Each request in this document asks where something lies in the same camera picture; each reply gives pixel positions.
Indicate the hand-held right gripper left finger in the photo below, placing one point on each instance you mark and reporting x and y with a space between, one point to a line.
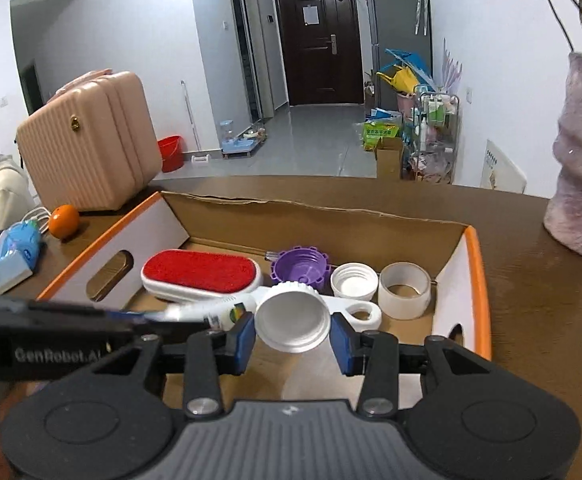
243 345

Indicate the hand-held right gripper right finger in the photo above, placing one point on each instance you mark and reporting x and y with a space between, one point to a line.
343 345

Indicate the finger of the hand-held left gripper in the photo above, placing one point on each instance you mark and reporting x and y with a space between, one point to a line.
171 330
136 314

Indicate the small white bottle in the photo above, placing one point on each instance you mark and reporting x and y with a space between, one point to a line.
191 313

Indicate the wide white ribbed lid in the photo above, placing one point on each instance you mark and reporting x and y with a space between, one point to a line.
291 322

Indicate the white screw cap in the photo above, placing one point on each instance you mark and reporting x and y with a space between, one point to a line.
353 282

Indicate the red and white lint brush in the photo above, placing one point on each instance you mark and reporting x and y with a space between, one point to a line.
196 270

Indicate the translucent tape roll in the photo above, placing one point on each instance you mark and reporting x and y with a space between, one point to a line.
403 305

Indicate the purple plastic lid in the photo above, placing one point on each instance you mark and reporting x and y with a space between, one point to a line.
301 270

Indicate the orange cardboard box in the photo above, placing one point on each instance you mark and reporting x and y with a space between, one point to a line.
321 230

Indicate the blue tissue pack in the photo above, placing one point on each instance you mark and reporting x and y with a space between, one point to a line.
13 257

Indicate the orange fruit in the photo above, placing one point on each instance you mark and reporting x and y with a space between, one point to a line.
64 221

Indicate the red bucket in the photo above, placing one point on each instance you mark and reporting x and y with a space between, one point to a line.
171 155

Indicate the pink ribbed suitcase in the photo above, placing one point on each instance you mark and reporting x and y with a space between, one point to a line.
91 150

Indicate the plain cardboard box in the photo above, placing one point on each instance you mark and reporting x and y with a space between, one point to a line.
388 160

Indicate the blue pet water dispenser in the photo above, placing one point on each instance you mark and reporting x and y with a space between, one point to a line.
236 142

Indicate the white mop stick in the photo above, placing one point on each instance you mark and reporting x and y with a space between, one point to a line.
191 120

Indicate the green printed bag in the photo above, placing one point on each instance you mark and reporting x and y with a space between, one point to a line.
381 135

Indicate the white flat board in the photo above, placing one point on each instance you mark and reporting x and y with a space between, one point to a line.
503 170

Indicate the pink bucket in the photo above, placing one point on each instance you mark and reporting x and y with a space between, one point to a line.
405 102

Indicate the yellow watering can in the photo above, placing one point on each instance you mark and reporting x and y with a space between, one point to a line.
401 80

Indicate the dark brown entrance door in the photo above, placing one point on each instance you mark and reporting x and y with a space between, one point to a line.
321 50

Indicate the white paper notice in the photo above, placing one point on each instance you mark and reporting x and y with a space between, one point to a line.
311 15

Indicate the grey refrigerator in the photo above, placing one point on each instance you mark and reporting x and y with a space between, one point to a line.
396 15

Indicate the hanging folded umbrella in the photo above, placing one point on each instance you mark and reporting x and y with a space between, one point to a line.
422 0

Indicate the white wall outlet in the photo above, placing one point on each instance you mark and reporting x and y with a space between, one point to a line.
469 94

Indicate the blue plastic frame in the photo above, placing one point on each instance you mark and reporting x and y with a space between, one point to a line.
411 60

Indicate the purple wall decoration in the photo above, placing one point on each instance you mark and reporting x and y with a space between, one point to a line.
452 70

